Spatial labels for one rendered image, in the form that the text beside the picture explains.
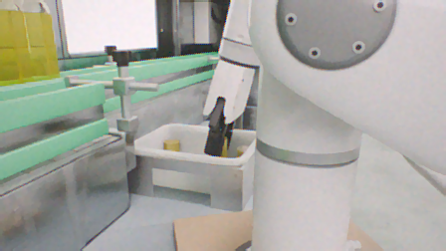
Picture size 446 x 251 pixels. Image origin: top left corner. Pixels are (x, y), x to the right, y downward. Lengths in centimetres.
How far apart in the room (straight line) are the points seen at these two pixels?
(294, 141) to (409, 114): 10
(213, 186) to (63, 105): 26
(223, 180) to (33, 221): 27
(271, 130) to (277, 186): 5
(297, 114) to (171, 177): 34
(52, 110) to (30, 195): 10
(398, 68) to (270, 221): 18
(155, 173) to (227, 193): 13
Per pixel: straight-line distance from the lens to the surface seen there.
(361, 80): 18
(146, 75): 78
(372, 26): 18
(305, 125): 26
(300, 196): 28
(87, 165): 46
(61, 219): 45
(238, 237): 44
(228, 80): 50
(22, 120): 41
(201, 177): 54
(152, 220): 53
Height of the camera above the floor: 103
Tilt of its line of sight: 17 degrees down
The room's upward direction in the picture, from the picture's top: straight up
